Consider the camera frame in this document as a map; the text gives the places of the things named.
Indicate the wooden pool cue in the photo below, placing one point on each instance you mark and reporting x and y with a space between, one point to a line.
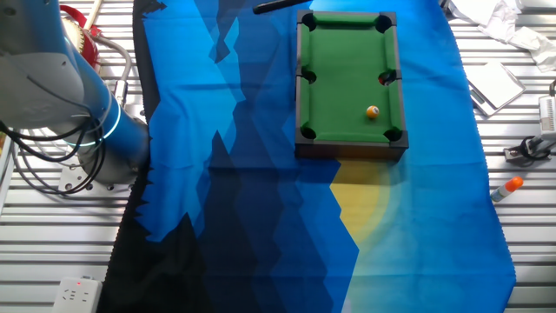
273 6

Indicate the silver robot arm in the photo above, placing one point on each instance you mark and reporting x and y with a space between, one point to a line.
39 87

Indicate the mini green pool table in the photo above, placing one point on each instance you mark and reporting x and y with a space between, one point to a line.
343 100

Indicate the yellow striped nine ball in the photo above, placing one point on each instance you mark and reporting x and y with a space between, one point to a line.
372 112

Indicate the red solid pool ball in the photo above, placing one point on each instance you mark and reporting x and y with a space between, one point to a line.
383 81

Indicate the blue mountain print cloth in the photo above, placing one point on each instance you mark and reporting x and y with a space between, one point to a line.
260 195

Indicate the white digital scale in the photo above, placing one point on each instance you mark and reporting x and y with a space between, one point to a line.
495 87

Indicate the wooden drumstick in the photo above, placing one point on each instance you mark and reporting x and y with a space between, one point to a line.
93 13

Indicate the white power strip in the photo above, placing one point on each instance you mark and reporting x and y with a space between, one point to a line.
77 295

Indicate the crumpled white paper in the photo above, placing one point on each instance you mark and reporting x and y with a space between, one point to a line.
499 19

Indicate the colourful painted cloth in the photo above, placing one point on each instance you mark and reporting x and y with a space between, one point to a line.
1 142

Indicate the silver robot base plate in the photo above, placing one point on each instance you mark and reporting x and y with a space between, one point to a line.
69 180

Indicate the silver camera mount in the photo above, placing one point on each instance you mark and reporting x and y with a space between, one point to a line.
517 155

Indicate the silver ribbed camera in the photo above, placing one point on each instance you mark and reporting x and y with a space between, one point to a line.
548 117

